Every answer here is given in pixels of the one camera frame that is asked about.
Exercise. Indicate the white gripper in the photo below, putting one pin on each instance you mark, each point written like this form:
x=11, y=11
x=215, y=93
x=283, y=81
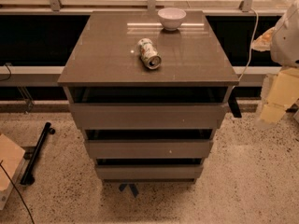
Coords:
x=287, y=39

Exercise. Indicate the grey drawer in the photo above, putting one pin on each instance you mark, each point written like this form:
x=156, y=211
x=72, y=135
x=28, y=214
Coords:
x=160, y=172
x=148, y=150
x=125, y=117

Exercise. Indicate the grey drawer cabinet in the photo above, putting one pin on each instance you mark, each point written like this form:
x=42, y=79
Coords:
x=105, y=68

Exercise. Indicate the grey top drawer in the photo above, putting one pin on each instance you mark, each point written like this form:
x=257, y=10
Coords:
x=125, y=117

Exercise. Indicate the grey bottom drawer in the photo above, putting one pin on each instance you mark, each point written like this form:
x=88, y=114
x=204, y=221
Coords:
x=160, y=172

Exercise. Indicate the white ceramic bowl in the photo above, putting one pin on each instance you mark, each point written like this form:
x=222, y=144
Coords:
x=171, y=18

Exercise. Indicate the green white soda can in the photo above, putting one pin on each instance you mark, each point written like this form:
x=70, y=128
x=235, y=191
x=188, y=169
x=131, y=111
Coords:
x=149, y=54

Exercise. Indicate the black metal bar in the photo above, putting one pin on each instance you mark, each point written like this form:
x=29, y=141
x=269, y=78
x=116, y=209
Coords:
x=28, y=178

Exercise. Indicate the tan cardboard box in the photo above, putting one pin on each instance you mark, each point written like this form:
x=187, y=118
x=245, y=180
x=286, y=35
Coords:
x=11, y=157

